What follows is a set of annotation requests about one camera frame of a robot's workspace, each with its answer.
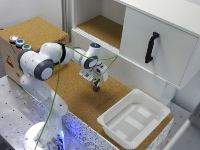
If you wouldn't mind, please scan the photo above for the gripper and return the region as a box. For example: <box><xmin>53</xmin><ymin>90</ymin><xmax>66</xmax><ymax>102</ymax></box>
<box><xmin>78</xmin><ymin>62</ymin><xmax>110</xmax><ymax>84</ymax></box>

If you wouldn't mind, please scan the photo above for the white cabinet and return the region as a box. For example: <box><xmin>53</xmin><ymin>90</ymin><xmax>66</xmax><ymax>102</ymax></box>
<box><xmin>70</xmin><ymin>0</ymin><xmax>200</xmax><ymax>108</ymax></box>

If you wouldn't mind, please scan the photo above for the white plastic box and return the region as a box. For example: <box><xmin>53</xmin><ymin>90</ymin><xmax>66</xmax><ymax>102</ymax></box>
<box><xmin>96</xmin><ymin>88</ymin><xmax>172</xmax><ymax>150</ymax></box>

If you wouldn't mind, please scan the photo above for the green button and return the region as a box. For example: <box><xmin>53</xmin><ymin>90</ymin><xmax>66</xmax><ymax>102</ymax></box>
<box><xmin>21</xmin><ymin>43</ymin><xmax>33</xmax><ymax>52</ymax></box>

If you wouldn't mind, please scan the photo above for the white sliding door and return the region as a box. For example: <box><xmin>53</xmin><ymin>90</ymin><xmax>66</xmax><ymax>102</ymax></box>
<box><xmin>118</xmin><ymin>6</ymin><xmax>200</xmax><ymax>89</ymax></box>

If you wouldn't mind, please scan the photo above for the blue button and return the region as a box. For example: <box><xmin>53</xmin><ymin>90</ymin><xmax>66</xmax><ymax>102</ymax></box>
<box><xmin>15</xmin><ymin>38</ymin><xmax>26</xmax><ymax>48</ymax></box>

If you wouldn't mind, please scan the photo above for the red button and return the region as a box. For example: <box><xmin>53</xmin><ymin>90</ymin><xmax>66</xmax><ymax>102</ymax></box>
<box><xmin>9</xmin><ymin>34</ymin><xmax>19</xmax><ymax>44</ymax></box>

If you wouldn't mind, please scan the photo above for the green cable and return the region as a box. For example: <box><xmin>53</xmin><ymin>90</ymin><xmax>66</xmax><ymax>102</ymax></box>
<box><xmin>32</xmin><ymin>44</ymin><xmax>119</xmax><ymax>150</ymax></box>

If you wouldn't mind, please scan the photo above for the black door handle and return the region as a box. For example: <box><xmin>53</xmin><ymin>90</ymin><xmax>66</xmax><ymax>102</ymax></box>
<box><xmin>144</xmin><ymin>31</ymin><xmax>161</xmax><ymax>65</ymax></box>

